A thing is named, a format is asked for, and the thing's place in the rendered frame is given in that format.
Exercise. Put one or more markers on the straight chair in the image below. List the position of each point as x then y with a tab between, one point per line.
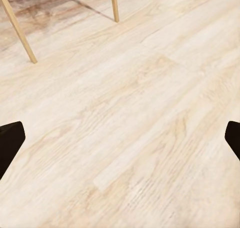
7	7

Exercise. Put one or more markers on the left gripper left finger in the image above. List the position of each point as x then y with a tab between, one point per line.
12	137

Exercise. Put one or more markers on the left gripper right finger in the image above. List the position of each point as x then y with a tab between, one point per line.
232	137

